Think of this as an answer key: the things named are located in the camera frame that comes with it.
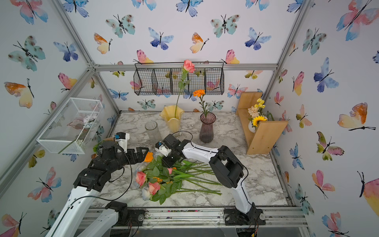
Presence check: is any green succulent in pink pot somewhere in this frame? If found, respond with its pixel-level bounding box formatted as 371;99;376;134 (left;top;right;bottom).
91;137;114;159

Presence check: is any sunflower bouquet in white vase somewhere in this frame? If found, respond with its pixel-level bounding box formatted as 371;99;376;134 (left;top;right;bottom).
248;98;274;133

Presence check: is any pink rose lower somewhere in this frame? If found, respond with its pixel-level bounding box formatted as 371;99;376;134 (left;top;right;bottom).
149;182;160;195

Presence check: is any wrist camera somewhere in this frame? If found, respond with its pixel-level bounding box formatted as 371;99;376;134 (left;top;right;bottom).
115;132;130;152
155;142;171;157

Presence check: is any yellow ruffled glass vase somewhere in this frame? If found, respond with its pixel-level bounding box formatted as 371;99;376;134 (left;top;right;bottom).
159;105;184;134

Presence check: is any white blue rose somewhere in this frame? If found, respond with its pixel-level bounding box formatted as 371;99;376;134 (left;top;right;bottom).
142;187;152;201

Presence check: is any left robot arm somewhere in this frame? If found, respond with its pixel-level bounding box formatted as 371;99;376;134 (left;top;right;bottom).
47;139;149;237

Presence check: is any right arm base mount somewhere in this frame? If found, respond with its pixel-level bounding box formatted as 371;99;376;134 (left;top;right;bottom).
224;205;266;226

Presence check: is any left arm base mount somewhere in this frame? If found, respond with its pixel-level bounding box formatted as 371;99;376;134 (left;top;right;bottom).
105;201;146;227

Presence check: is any pink rose middle left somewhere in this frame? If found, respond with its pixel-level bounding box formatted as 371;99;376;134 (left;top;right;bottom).
136;171;147;188

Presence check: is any black wire wall basket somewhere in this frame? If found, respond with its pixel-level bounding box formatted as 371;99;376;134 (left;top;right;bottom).
133;61;225;96

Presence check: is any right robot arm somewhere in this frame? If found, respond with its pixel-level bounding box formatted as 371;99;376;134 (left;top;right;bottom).
155;134;263;221

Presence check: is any aluminium front rail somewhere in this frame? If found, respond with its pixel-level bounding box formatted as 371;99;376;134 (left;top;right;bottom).
76;206;309;229

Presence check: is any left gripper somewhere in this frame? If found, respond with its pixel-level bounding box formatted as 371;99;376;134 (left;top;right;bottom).
108;146;149;173

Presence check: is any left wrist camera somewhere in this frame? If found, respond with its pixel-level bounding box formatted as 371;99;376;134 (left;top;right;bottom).
115;132;130;152

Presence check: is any white mesh wall box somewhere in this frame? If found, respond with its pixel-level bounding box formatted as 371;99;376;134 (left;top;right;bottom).
37;97;103;155

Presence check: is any orange marigold flower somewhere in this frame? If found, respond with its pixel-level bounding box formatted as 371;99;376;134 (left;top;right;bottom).
193;89;210;118

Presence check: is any pink rose tall stem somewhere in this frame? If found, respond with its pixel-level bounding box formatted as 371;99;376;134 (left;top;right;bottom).
174;59;195;118

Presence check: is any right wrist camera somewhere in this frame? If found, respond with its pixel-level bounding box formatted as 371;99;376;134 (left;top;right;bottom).
155;142;171;157

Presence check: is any wooden wall shelf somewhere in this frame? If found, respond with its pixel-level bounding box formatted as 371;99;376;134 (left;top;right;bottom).
236;92;288;155

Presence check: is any purple ribbed glass vase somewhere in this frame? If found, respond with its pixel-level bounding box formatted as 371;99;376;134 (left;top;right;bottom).
199;113;217;143

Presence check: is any clear glass vase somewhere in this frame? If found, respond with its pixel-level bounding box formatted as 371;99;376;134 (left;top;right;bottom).
145;120;162;146

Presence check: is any orange rose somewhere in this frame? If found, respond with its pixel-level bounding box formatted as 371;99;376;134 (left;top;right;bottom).
144;152;154;163

